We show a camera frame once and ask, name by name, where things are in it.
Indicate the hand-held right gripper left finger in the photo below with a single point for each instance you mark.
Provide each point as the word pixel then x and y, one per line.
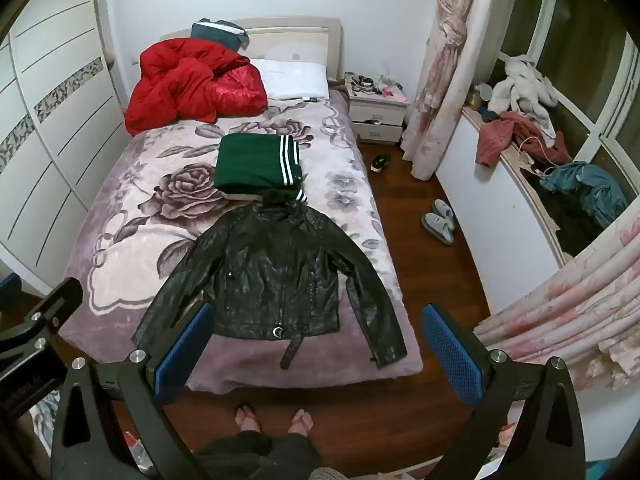
pixel 182 350

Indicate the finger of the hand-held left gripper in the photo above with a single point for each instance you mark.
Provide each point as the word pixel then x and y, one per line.
pixel 9 290
pixel 45 317

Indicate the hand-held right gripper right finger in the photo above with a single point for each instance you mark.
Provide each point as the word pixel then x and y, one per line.
pixel 452 350

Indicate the black leather jacket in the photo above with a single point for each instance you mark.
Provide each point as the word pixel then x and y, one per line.
pixel 270 280

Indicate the white fluffy clothes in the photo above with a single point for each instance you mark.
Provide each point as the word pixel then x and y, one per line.
pixel 522 85

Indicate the person's left foot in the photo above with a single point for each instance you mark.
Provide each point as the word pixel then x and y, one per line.
pixel 248 417

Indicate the person's foot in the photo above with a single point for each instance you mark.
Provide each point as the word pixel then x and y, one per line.
pixel 301 420
pixel 248 417

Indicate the red item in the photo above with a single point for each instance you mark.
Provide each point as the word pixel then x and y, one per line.
pixel 132 440

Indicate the white patterned bedsheet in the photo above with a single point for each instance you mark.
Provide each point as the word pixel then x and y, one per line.
pixel 150 240

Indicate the grey slipper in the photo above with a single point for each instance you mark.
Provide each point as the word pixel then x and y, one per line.
pixel 437 227
pixel 445 212

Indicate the person's dark pants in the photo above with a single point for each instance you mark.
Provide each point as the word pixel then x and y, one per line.
pixel 255 457

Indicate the loose pink floral curtain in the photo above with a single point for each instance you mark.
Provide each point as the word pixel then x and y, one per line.
pixel 575 300

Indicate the white windowsill cabinet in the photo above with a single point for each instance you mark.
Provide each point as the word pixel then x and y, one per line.
pixel 480 220

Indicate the person's right foot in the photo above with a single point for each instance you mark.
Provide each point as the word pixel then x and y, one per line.
pixel 301 420

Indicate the dark cloth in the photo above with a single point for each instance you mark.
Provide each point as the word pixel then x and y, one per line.
pixel 570 220

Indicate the white wardrobe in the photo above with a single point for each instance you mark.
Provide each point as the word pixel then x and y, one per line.
pixel 60 110

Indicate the green folded garment white stripes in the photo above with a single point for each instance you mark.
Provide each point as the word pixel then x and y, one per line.
pixel 245 165

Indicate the black shoe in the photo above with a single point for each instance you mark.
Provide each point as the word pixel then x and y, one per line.
pixel 381 162

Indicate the teal garment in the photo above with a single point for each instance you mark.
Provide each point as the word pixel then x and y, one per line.
pixel 590 185

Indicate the pink red garment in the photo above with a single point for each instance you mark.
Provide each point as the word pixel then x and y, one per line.
pixel 500 135

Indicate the white nightstand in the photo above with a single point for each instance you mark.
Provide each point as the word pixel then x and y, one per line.
pixel 375 110

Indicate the white cup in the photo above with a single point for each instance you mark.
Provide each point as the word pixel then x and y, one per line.
pixel 486 94

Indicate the red quilt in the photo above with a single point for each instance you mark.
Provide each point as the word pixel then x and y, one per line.
pixel 170 85

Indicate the pink item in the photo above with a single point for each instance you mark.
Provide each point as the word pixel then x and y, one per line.
pixel 393 92

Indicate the tied pink floral curtain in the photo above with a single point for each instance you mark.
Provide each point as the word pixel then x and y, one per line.
pixel 440 85

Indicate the dark round items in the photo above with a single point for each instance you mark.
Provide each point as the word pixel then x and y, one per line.
pixel 363 84

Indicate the white pillow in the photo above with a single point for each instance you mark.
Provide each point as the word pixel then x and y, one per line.
pixel 295 77

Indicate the grey folded garment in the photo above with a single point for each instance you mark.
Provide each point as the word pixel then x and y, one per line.
pixel 212 35

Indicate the beige bed headboard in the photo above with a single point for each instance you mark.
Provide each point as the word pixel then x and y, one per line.
pixel 300 35

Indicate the white window frame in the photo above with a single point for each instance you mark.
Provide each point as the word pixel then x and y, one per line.
pixel 547 5

